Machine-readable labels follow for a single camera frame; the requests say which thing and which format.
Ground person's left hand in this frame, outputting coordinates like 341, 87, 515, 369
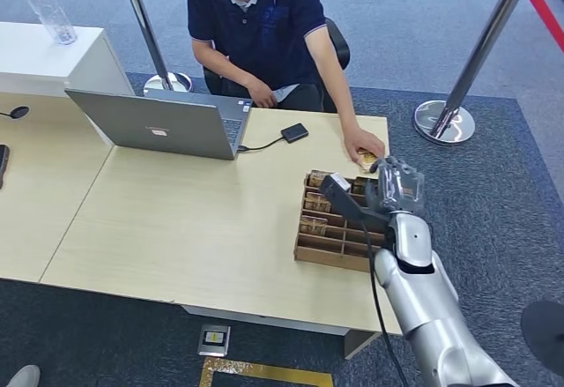
342, 124, 386, 167

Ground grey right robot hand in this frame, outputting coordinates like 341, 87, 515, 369
364, 156, 426, 216

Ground person's right hand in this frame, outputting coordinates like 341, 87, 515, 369
245, 74, 279, 109

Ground person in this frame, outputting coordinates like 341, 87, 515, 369
186, 0, 386, 167

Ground wooden compartment card tray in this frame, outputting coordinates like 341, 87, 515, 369
293, 169, 393, 273

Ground black external drive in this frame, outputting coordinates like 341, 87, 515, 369
280, 123, 310, 145

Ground black office chair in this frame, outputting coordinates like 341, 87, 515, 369
202, 16, 351, 114

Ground grey laptop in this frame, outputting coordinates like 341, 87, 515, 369
65, 87, 253, 162

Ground light wood desk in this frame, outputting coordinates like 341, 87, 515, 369
39, 107, 403, 361
0, 92, 115, 284

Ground black round disc base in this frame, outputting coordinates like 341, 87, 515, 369
520, 300, 564, 378

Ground metal floor socket box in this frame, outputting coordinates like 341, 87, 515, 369
197, 324, 231, 358

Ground yellow floor marking tape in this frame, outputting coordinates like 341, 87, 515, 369
199, 356, 335, 387

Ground red barrier belt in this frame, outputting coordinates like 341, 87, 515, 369
523, 0, 564, 54

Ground white cabinet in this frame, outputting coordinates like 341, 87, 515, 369
0, 20, 136, 147

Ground clear plastic water bottle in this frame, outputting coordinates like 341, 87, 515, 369
11, 0, 78, 46

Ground black handheld device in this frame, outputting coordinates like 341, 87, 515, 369
0, 144, 11, 191

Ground grey shoe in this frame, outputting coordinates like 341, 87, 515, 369
4, 365, 41, 387

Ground black drive cable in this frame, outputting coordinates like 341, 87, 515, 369
238, 134, 285, 153

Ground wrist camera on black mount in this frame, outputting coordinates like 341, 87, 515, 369
319, 172, 393, 240

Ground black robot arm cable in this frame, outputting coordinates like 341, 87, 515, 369
361, 223, 410, 387

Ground chrome stanchion post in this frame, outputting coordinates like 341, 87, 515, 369
116, 0, 194, 97
412, 0, 539, 147

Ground black round puck with cable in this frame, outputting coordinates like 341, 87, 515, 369
0, 105, 31, 122

